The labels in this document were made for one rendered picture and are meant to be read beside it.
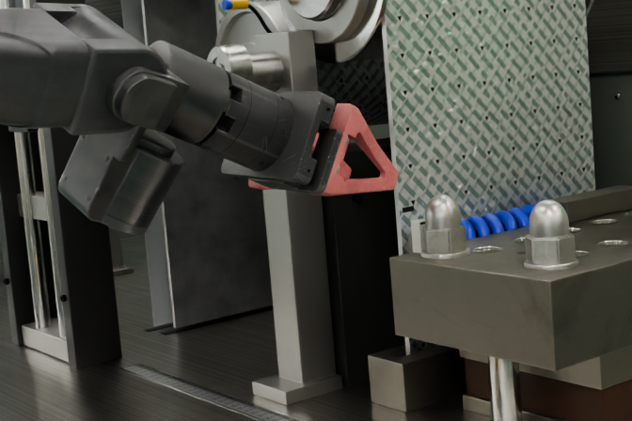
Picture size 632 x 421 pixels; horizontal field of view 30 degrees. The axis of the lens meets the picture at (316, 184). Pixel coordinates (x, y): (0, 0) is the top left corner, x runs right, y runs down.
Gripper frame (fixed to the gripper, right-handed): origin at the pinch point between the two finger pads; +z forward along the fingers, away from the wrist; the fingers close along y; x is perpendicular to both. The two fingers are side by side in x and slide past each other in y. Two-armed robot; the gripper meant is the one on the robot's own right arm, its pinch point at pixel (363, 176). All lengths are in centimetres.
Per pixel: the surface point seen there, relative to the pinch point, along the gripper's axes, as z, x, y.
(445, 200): 3.3, -0.4, 6.1
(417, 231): 4.0, -2.9, 3.2
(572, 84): 20.6, 15.9, -2.2
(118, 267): 21, -10, -77
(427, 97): 4.9, 8.4, -1.5
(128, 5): -4.6, 15.3, -43.0
